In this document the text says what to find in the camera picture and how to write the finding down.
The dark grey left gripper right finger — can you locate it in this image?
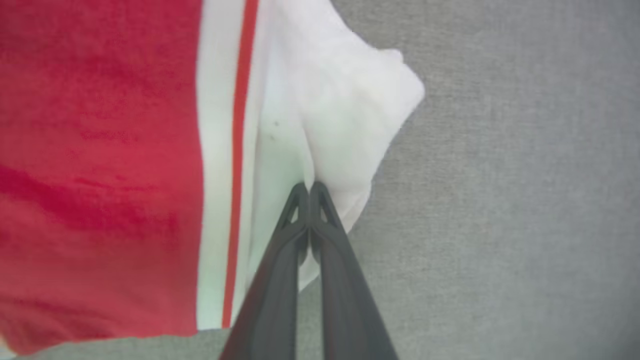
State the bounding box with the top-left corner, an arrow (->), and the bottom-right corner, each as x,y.
310,180 -> 399,360

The red white Bulls 23 jersey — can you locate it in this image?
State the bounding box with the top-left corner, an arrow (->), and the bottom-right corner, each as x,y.
0,0 -> 426,357

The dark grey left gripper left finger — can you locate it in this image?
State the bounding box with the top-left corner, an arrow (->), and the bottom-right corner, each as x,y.
220,183 -> 310,360

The grey fabric sofa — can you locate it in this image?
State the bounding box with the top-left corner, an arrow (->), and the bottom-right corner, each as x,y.
10,0 -> 640,360

